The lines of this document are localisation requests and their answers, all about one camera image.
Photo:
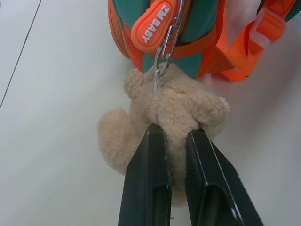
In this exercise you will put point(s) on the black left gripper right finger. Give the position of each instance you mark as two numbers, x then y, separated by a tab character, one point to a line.
211	179

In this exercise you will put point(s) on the silver metal carabiner clip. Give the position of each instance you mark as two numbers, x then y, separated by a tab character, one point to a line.
168	44

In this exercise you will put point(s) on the orange rubber zipper pull tag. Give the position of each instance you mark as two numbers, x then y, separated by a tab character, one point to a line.
151	26

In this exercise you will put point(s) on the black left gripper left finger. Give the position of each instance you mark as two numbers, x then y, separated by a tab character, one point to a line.
145	179

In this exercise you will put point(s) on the orange and teal backpack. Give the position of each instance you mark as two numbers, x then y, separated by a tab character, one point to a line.
202	35

